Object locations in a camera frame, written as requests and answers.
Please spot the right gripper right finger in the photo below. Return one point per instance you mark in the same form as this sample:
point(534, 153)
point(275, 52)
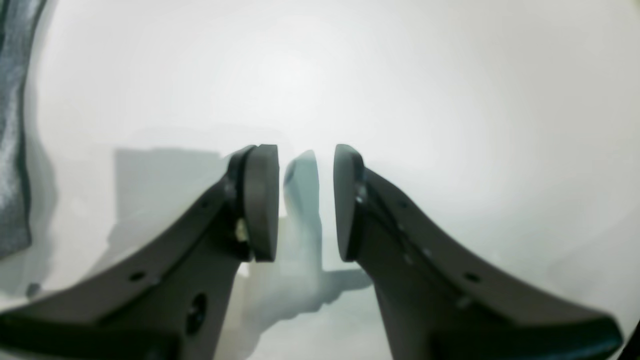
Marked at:
point(440, 301)

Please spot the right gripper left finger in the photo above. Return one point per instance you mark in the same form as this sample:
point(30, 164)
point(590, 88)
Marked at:
point(167, 301)

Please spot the grey T-shirt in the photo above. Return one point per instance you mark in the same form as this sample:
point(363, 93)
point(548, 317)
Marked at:
point(19, 22)

